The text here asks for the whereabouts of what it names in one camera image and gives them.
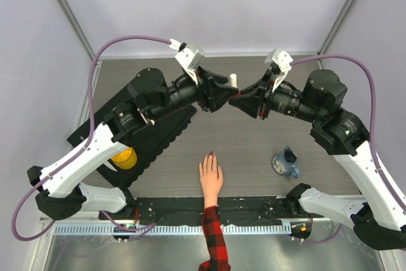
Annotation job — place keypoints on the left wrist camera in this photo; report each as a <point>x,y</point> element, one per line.
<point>189,56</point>

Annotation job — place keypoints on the blue ceramic mug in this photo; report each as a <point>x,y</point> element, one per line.
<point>285,163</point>

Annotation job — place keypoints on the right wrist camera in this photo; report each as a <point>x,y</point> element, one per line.
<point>279,62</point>

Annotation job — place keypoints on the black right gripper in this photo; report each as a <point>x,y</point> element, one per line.
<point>253,105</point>

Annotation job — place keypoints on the silver knife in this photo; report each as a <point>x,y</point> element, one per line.
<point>110,166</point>

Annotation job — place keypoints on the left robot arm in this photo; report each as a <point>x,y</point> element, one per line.
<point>144,118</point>

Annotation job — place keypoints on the black scalloped placemat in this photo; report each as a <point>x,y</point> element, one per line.
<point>147,150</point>

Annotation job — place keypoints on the white nail polish cap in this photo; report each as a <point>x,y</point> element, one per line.
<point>233,81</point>

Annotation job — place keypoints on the red plaid sleeve forearm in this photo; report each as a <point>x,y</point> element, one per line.
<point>216,246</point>

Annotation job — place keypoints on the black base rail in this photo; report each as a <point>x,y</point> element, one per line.
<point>184,208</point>

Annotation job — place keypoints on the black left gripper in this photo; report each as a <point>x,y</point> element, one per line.
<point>212,98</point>

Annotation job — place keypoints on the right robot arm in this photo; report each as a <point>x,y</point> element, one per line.
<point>378,220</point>

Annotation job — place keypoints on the mannequin hand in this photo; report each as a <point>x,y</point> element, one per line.
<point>211,180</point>

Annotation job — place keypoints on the white cable duct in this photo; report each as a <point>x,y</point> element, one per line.
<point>109,228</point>

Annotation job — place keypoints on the yellow cup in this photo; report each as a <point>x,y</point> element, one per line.
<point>126,159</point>

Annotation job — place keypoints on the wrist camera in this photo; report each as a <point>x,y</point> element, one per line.
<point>189,56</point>
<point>279,62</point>

